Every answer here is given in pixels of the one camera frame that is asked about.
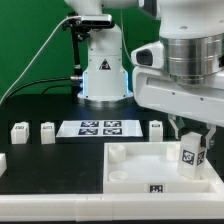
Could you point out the black camera on stand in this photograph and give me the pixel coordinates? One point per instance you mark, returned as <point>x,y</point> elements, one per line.
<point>80,27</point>

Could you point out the white block left edge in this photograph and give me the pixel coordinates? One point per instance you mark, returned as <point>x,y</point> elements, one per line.
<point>3,163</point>

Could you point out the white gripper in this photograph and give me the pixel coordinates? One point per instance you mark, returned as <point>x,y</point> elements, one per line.
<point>154,89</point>

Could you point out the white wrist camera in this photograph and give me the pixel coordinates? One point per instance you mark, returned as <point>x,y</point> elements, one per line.
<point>149,55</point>

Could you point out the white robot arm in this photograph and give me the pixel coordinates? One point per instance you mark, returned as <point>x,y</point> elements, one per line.
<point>181,74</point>

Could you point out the white sheet with markers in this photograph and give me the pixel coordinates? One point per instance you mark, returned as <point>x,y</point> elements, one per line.
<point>99,128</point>

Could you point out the white L-shaped fence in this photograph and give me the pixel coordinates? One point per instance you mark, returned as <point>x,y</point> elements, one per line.
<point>111,206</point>

